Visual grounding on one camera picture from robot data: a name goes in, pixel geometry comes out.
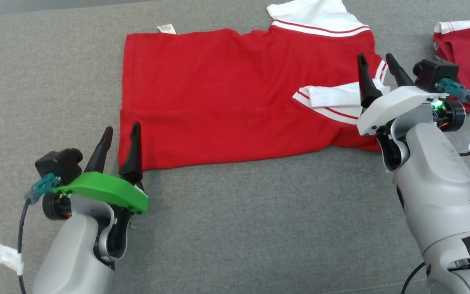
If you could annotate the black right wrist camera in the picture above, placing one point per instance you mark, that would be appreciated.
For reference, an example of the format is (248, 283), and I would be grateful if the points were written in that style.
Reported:
(433, 73)

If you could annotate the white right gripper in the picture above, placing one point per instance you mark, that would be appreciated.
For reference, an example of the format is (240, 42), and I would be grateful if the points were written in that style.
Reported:
(394, 106)

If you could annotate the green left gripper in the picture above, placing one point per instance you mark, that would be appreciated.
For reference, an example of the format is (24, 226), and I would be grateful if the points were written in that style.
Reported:
(104, 190)

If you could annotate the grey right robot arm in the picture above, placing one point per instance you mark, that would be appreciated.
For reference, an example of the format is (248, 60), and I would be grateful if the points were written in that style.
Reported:
(435, 183)

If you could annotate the red white sports shirt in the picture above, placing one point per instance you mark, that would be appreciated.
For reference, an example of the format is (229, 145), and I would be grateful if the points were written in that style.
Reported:
(218, 102)

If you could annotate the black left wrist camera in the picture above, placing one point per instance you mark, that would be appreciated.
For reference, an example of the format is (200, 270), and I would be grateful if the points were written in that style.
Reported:
(59, 163)

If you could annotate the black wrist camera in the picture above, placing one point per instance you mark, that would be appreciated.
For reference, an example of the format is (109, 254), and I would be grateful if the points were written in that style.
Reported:
(59, 163)
(433, 73)

